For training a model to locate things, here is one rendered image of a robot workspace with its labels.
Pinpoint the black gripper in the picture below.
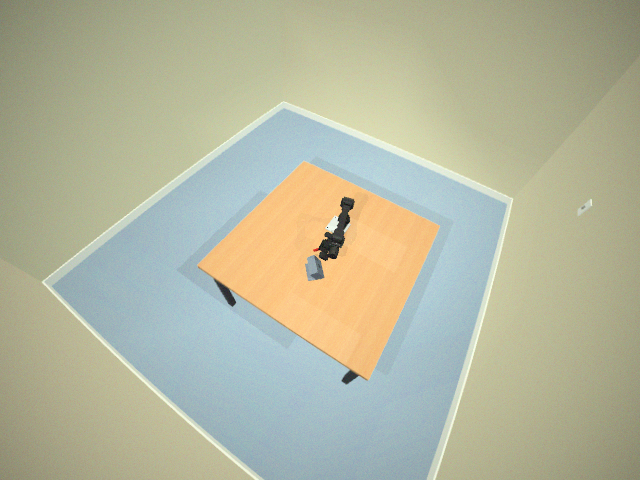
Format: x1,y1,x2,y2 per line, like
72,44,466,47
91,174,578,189
318,232,332,261

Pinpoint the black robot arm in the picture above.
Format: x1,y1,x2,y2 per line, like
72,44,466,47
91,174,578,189
328,196,355,259

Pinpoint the grey sloped panel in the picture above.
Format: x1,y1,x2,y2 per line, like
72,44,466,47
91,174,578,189
305,255,324,281

